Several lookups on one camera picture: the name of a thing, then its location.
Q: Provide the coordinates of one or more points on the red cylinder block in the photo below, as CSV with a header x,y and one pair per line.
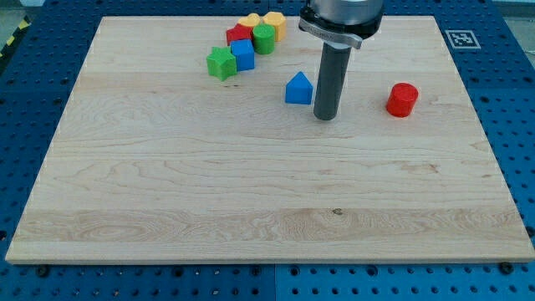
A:
x,y
402,99

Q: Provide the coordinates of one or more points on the blue cube block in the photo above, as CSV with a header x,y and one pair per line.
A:
x,y
244,52

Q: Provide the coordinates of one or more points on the green cylinder block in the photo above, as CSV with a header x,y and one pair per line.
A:
x,y
264,38

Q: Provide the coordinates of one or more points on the wooden board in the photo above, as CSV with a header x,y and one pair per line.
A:
x,y
156,162

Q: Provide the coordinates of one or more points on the yellow black hazard tape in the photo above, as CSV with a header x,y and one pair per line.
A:
x,y
16,38

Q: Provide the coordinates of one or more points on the blue triangle block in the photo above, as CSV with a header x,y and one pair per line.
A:
x,y
299,90

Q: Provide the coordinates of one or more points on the yellow hexagon block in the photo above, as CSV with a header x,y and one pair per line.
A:
x,y
279,22

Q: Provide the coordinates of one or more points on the red star block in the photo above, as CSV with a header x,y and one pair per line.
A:
x,y
239,32

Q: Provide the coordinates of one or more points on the white fiducial marker tag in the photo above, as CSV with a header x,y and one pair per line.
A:
x,y
462,39

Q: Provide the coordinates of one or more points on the green star block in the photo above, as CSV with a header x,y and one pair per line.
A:
x,y
221,63

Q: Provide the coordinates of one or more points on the yellow heart block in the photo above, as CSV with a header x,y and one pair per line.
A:
x,y
250,21

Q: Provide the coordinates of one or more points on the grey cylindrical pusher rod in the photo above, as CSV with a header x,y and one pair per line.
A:
x,y
331,76

